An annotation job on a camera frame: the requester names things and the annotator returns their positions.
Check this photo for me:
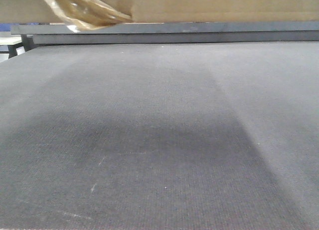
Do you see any brown cardboard carton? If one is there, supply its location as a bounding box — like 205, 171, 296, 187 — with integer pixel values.
0, 0, 319, 30

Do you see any grey conveyor side frame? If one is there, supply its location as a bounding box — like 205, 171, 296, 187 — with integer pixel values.
11, 21, 319, 45

